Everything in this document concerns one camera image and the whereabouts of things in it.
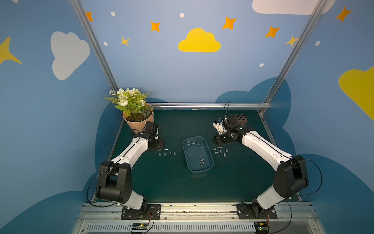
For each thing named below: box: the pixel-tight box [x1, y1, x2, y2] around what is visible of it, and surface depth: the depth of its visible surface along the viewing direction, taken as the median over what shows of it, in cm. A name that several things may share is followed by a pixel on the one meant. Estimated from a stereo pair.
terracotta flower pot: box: [122, 102, 155, 134], surface depth 100 cm
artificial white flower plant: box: [104, 88, 153, 121], surface depth 87 cm
